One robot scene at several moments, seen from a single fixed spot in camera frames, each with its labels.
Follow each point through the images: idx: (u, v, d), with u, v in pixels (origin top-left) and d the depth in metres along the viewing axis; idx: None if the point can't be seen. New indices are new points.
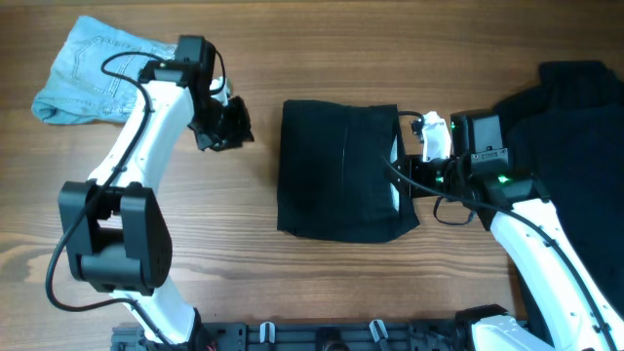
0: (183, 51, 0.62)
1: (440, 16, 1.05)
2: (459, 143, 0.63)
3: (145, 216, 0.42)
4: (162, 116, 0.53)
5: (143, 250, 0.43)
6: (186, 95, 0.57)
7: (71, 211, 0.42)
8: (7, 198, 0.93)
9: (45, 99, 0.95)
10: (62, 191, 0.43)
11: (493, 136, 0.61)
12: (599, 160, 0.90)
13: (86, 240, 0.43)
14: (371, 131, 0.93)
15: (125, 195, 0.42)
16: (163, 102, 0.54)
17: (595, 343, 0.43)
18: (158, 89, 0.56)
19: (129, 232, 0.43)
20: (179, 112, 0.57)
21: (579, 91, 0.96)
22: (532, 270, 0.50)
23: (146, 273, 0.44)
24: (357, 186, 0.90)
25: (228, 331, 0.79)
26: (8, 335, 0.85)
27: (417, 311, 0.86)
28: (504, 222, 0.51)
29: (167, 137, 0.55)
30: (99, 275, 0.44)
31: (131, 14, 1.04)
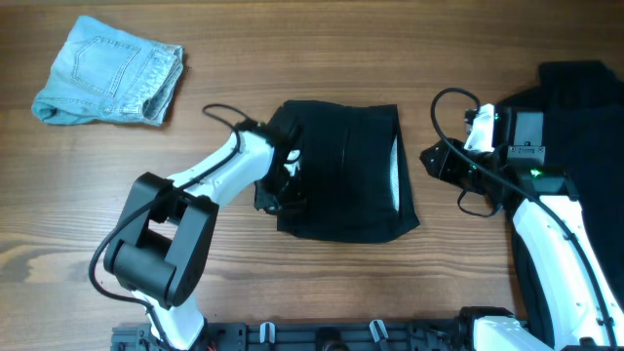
0: (284, 123, 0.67)
1: (441, 16, 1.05)
2: (500, 135, 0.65)
3: (202, 229, 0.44)
4: (243, 160, 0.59)
5: (182, 262, 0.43)
6: (270, 157, 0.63)
7: (141, 199, 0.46)
8: (6, 197, 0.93)
9: (45, 99, 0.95)
10: (139, 180, 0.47)
11: (534, 135, 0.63)
12: (599, 161, 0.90)
13: (136, 230, 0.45)
14: (371, 130, 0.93)
15: (193, 206, 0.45)
16: (250, 150, 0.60)
17: (596, 334, 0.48)
18: (251, 141, 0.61)
19: (180, 238, 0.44)
20: (258, 167, 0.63)
21: (579, 92, 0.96)
22: (547, 261, 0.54)
23: (173, 286, 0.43)
24: (359, 188, 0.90)
25: (227, 331, 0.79)
26: (9, 335, 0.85)
27: (417, 311, 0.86)
28: (527, 209, 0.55)
29: (239, 180, 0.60)
30: (133, 267, 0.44)
31: (131, 14, 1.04)
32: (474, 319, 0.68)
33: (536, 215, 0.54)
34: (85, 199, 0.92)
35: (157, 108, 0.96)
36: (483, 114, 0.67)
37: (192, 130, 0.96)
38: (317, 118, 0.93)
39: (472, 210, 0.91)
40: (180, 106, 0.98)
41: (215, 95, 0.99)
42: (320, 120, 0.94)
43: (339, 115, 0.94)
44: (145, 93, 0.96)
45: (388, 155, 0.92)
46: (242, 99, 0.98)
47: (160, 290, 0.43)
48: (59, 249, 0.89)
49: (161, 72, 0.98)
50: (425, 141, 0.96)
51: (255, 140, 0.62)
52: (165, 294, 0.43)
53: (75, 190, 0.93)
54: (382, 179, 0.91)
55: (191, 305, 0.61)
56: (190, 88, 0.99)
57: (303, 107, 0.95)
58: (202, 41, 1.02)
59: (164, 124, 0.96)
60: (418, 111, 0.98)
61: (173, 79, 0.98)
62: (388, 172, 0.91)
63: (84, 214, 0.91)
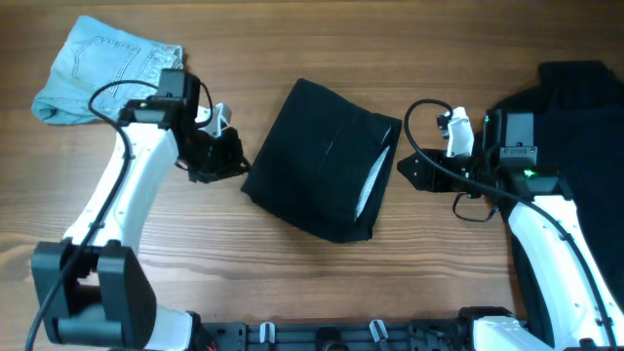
0: (168, 85, 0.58)
1: (441, 16, 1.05)
2: (490, 137, 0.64)
3: (124, 282, 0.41)
4: (138, 170, 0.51)
5: (123, 311, 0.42)
6: (171, 136, 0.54)
7: (47, 273, 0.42)
8: (7, 197, 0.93)
9: (45, 99, 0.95)
10: (35, 256, 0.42)
11: (526, 135, 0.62)
12: (599, 160, 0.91)
13: (61, 304, 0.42)
14: (363, 131, 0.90)
15: (100, 258, 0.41)
16: (142, 152, 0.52)
17: (595, 334, 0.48)
18: (139, 134, 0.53)
19: (106, 295, 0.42)
20: (164, 156, 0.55)
21: (580, 91, 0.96)
22: (545, 262, 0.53)
23: (129, 335, 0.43)
24: (338, 185, 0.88)
25: (228, 331, 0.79)
26: (9, 335, 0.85)
27: (417, 311, 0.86)
28: (525, 214, 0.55)
29: (146, 190, 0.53)
30: (81, 335, 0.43)
31: (131, 14, 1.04)
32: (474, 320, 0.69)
33: (531, 217, 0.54)
34: (85, 199, 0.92)
35: None
36: (456, 118, 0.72)
37: None
38: (304, 110, 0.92)
39: (472, 210, 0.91)
40: None
41: (215, 95, 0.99)
42: (320, 113, 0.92)
43: (340, 109, 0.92)
44: (145, 93, 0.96)
45: (370, 166, 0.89)
46: (242, 99, 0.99)
47: (116, 341, 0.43)
48: None
49: (161, 72, 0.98)
50: (426, 141, 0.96)
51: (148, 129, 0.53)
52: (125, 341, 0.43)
53: (75, 190, 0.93)
54: (356, 187, 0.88)
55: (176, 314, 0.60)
56: None
57: (308, 95, 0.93)
58: (201, 41, 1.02)
59: None
60: (418, 111, 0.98)
61: None
62: (366, 178, 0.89)
63: None
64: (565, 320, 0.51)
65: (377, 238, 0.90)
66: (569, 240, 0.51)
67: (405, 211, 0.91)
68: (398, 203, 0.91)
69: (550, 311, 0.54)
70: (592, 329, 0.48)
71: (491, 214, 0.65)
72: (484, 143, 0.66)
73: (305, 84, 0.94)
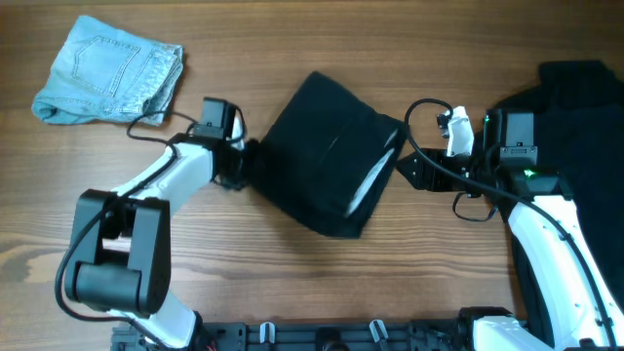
0: (208, 114, 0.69)
1: (441, 16, 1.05)
2: (491, 137, 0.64)
3: (157, 230, 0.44)
4: (184, 164, 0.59)
5: (146, 263, 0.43)
6: (209, 158, 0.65)
7: (89, 214, 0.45)
8: (7, 197, 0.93)
9: (45, 99, 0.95)
10: (82, 198, 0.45)
11: (526, 135, 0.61)
12: (599, 161, 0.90)
13: (90, 249, 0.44)
14: (370, 132, 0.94)
15: (141, 206, 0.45)
16: (188, 156, 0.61)
17: (595, 334, 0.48)
18: (185, 149, 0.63)
19: (137, 243, 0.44)
20: (201, 173, 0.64)
21: (580, 91, 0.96)
22: (546, 262, 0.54)
23: (141, 292, 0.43)
24: (337, 180, 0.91)
25: (228, 331, 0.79)
26: (9, 335, 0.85)
27: (417, 311, 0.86)
28: (525, 214, 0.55)
29: (183, 187, 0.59)
30: (98, 286, 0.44)
31: (131, 14, 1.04)
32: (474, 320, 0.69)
33: (531, 218, 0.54)
34: None
35: (157, 108, 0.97)
36: (455, 118, 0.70)
37: None
38: (319, 105, 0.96)
39: (473, 210, 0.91)
40: (180, 106, 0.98)
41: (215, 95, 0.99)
42: (324, 111, 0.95)
43: (344, 108, 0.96)
44: (145, 93, 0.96)
45: (370, 165, 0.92)
46: (242, 99, 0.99)
47: (130, 299, 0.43)
48: (59, 249, 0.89)
49: (161, 71, 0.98)
50: (426, 141, 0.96)
51: (192, 148, 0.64)
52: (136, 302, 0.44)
53: (75, 190, 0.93)
54: (354, 184, 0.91)
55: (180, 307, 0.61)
56: (190, 88, 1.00)
57: (315, 93, 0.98)
58: (201, 41, 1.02)
59: (164, 124, 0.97)
60: (418, 111, 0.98)
61: (173, 78, 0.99)
62: (365, 176, 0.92)
63: None
64: (566, 322, 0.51)
65: (377, 238, 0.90)
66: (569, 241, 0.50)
67: (405, 211, 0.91)
68: (398, 202, 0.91)
69: (550, 311, 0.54)
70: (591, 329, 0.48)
71: (491, 214, 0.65)
72: (485, 143, 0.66)
73: (323, 79, 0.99)
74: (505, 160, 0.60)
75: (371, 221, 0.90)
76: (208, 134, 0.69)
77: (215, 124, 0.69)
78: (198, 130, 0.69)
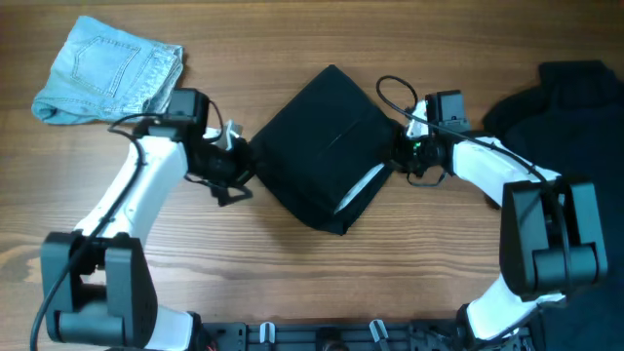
0: (176, 104, 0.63)
1: (440, 16, 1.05)
2: (431, 115, 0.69)
3: (132, 272, 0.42)
4: (152, 174, 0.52)
5: (126, 306, 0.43)
6: (180, 150, 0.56)
7: (56, 262, 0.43)
8: (7, 197, 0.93)
9: (45, 99, 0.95)
10: (43, 248, 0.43)
11: (458, 108, 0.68)
12: (599, 161, 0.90)
13: (66, 295, 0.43)
14: (370, 136, 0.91)
15: (109, 250, 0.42)
16: (154, 159, 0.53)
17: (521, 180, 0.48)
18: (154, 143, 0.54)
19: (113, 287, 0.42)
20: (174, 170, 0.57)
21: (579, 91, 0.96)
22: (482, 170, 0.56)
23: (128, 331, 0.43)
24: (329, 178, 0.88)
25: (228, 331, 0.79)
26: (9, 335, 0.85)
27: (417, 311, 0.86)
28: (460, 151, 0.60)
29: (154, 197, 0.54)
30: (80, 331, 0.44)
31: (131, 14, 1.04)
32: (467, 309, 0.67)
33: (463, 149, 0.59)
34: (85, 199, 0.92)
35: (157, 108, 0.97)
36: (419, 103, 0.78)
37: None
38: (325, 98, 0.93)
39: (473, 210, 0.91)
40: None
41: (215, 95, 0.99)
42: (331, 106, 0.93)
43: (355, 106, 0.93)
44: (145, 93, 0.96)
45: (369, 168, 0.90)
46: (242, 99, 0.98)
47: (115, 339, 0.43)
48: None
49: (161, 72, 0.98)
50: None
51: (160, 137, 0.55)
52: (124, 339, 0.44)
53: (75, 190, 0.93)
54: (346, 181, 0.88)
55: (176, 314, 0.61)
56: (190, 88, 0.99)
57: (329, 85, 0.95)
58: (201, 41, 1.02)
59: None
60: None
61: (173, 79, 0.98)
62: (358, 179, 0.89)
63: (84, 214, 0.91)
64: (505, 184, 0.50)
65: (377, 238, 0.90)
66: (495, 148, 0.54)
67: (405, 211, 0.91)
68: (398, 202, 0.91)
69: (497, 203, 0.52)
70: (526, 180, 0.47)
71: (443, 176, 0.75)
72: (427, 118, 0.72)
73: (334, 72, 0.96)
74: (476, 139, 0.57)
75: (371, 220, 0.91)
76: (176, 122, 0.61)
77: (186, 113, 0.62)
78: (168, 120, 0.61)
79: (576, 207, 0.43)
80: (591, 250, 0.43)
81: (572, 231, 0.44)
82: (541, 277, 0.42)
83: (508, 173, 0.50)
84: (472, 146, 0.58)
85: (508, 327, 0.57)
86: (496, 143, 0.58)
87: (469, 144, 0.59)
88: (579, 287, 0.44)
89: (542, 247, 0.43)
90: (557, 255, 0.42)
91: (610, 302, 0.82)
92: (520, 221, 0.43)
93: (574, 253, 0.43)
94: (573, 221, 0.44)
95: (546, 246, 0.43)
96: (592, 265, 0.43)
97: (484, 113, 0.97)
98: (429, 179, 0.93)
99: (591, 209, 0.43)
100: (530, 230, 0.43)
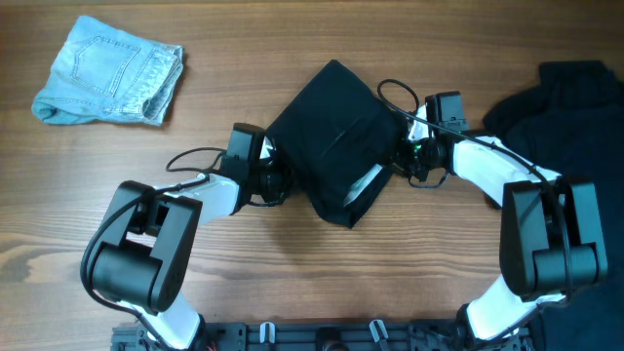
0: (236, 145, 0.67)
1: (440, 16, 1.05)
2: (431, 119, 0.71)
3: (188, 224, 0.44)
4: (215, 186, 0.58)
5: (168, 256, 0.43)
6: (234, 191, 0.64)
7: (125, 200, 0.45)
8: (7, 197, 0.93)
9: (45, 99, 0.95)
10: (122, 185, 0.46)
11: (457, 109, 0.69)
12: (598, 161, 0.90)
13: (119, 231, 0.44)
14: (373, 133, 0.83)
15: (175, 203, 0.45)
16: (218, 181, 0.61)
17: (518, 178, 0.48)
18: (219, 178, 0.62)
19: (165, 239, 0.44)
20: (225, 203, 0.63)
21: (579, 91, 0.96)
22: (481, 171, 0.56)
23: (157, 286, 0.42)
24: (334, 176, 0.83)
25: (228, 331, 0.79)
26: (9, 335, 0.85)
27: (417, 311, 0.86)
28: (460, 151, 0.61)
29: (213, 207, 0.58)
30: (113, 272, 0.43)
31: (131, 14, 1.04)
32: (466, 309, 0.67)
33: (463, 149, 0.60)
34: (85, 198, 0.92)
35: (157, 108, 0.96)
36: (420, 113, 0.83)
37: (192, 129, 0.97)
38: (325, 95, 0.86)
39: (473, 210, 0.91)
40: (180, 106, 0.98)
41: (215, 95, 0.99)
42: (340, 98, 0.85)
43: (365, 97, 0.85)
44: (145, 93, 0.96)
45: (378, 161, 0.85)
46: (242, 99, 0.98)
47: (144, 290, 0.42)
48: (59, 249, 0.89)
49: (161, 72, 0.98)
50: None
51: (222, 178, 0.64)
52: (150, 297, 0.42)
53: (75, 190, 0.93)
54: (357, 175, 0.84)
55: (186, 308, 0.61)
56: (190, 88, 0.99)
57: (336, 80, 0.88)
58: (201, 41, 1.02)
59: (164, 124, 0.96)
60: None
61: (173, 79, 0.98)
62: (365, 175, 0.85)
63: (84, 214, 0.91)
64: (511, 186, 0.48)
65: (377, 238, 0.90)
66: (496, 147, 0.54)
67: (405, 211, 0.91)
68: (398, 203, 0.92)
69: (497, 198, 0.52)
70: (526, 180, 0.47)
71: (444, 178, 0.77)
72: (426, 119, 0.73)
73: (334, 65, 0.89)
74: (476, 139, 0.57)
75: (371, 220, 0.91)
76: (234, 166, 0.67)
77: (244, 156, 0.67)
78: (225, 161, 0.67)
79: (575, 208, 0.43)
80: (591, 250, 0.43)
81: (572, 233, 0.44)
82: (541, 278, 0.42)
83: (508, 173, 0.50)
84: (473, 146, 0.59)
85: (508, 327, 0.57)
86: (495, 143, 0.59)
87: (470, 143, 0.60)
88: (578, 287, 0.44)
89: (543, 247, 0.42)
90: (556, 256, 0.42)
91: (610, 303, 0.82)
92: (521, 221, 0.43)
93: (573, 255, 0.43)
94: (573, 221, 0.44)
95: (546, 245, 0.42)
96: (592, 264, 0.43)
97: (484, 114, 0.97)
98: (432, 180, 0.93)
99: (591, 210, 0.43)
100: (532, 225, 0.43)
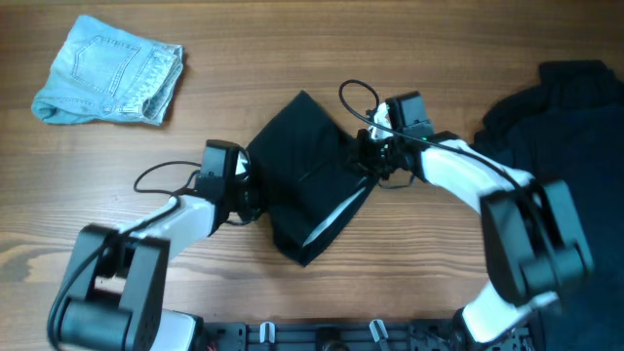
0: (210, 162, 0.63)
1: (440, 16, 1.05)
2: (394, 121, 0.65)
3: (155, 267, 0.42)
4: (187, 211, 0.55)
5: (138, 304, 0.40)
6: (211, 214, 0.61)
7: (89, 249, 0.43)
8: (6, 197, 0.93)
9: (44, 99, 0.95)
10: (82, 232, 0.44)
11: (419, 111, 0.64)
12: (598, 160, 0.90)
13: (85, 284, 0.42)
14: (336, 176, 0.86)
15: (140, 246, 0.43)
16: (191, 206, 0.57)
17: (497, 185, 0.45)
18: (191, 201, 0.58)
19: (132, 281, 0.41)
20: (201, 224, 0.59)
21: (581, 91, 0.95)
22: (449, 176, 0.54)
23: (129, 336, 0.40)
24: (300, 214, 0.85)
25: (228, 331, 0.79)
26: (9, 335, 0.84)
27: (417, 311, 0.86)
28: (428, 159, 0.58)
29: (185, 236, 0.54)
30: (82, 325, 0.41)
31: (131, 13, 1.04)
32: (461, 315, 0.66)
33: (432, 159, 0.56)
34: (85, 198, 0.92)
35: (157, 108, 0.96)
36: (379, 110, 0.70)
37: (192, 128, 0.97)
38: (292, 133, 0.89)
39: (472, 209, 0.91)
40: (180, 106, 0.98)
41: (214, 94, 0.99)
42: (305, 140, 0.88)
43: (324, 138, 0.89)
44: (145, 93, 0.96)
45: (341, 200, 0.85)
46: (242, 98, 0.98)
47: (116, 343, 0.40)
48: (60, 249, 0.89)
49: (161, 71, 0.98)
50: None
51: (196, 200, 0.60)
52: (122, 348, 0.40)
53: (75, 189, 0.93)
54: (321, 214, 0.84)
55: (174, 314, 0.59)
56: (190, 88, 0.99)
57: (296, 116, 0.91)
58: (201, 41, 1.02)
59: (164, 124, 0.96)
60: None
61: (173, 78, 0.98)
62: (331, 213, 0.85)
63: (84, 214, 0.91)
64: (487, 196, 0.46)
65: (377, 238, 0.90)
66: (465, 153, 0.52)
67: (404, 211, 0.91)
68: (397, 203, 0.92)
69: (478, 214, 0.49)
70: (498, 185, 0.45)
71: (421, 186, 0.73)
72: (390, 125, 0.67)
73: (305, 97, 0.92)
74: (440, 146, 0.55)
75: (371, 220, 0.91)
76: (209, 182, 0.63)
77: (218, 175, 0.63)
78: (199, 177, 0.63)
79: (555, 212, 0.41)
80: (576, 247, 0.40)
81: (552, 229, 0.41)
82: (529, 285, 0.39)
83: (482, 178, 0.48)
84: (443, 154, 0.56)
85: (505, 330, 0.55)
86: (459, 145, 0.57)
87: (439, 153, 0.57)
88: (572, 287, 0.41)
89: (526, 252, 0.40)
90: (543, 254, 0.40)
91: (611, 302, 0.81)
92: (500, 229, 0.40)
93: (561, 253, 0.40)
94: (552, 218, 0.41)
95: (526, 249, 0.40)
96: (580, 263, 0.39)
97: (485, 114, 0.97)
98: (401, 180, 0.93)
99: (568, 206, 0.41)
100: (512, 233, 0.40)
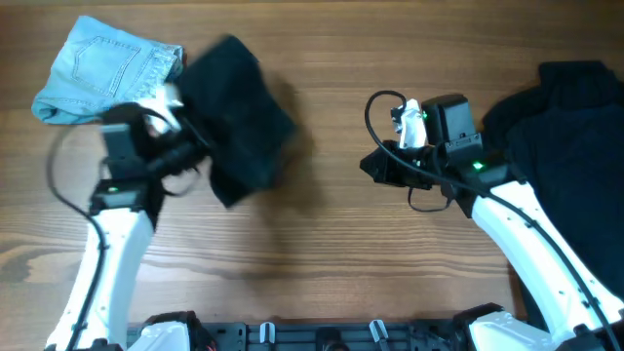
0: (115, 149, 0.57)
1: (440, 17, 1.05)
2: (434, 133, 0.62)
3: None
4: (116, 259, 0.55)
5: None
6: (142, 219, 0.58)
7: None
8: (6, 197, 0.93)
9: (45, 99, 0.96)
10: None
11: (465, 123, 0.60)
12: (599, 160, 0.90)
13: None
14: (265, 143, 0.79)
15: None
16: (116, 240, 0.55)
17: (585, 317, 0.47)
18: (109, 220, 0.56)
19: None
20: (138, 242, 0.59)
21: (579, 92, 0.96)
22: (512, 244, 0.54)
23: None
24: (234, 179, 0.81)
25: (228, 331, 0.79)
26: (8, 336, 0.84)
27: (417, 311, 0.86)
28: (481, 205, 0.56)
29: (125, 277, 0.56)
30: None
31: (132, 14, 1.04)
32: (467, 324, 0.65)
33: (491, 210, 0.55)
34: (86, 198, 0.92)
35: None
36: (409, 110, 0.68)
37: None
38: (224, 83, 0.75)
39: None
40: None
41: None
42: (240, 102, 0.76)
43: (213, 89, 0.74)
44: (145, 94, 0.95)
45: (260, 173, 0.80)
46: None
47: None
48: (59, 249, 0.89)
49: (161, 72, 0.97)
50: None
51: (119, 211, 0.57)
52: None
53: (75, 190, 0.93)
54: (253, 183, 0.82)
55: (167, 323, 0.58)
56: None
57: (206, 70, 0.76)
58: (201, 41, 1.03)
59: None
60: None
61: None
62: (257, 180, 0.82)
63: None
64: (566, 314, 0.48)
65: (377, 238, 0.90)
66: (539, 230, 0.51)
67: (404, 211, 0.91)
68: (398, 203, 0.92)
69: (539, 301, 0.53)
70: (582, 318, 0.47)
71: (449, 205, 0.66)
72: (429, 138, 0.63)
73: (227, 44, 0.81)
74: (490, 195, 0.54)
75: (372, 220, 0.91)
76: (126, 170, 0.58)
77: (131, 156, 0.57)
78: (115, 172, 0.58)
79: None
80: None
81: None
82: None
83: (565, 291, 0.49)
84: (505, 212, 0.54)
85: None
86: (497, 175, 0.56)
87: (502, 209, 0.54)
88: None
89: None
90: None
91: None
92: None
93: None
94: None
95: None
96: None
97: (485, 114, 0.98)
98: (435, 203, 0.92)
99: None
100: None
